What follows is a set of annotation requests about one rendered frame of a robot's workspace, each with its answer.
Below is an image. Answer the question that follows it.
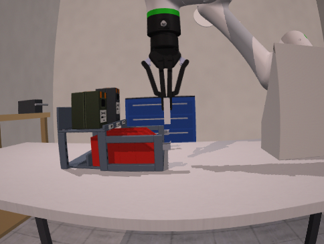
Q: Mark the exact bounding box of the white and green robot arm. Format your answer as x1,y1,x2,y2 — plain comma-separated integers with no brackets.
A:
145,0,312,90

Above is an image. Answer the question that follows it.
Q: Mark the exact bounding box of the red bin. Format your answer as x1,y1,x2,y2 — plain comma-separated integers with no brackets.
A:
110,127,156,135
90,133,155,166
107,130,150,135

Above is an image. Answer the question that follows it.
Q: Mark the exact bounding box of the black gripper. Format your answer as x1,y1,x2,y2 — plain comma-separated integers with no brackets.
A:
141,34,189,124

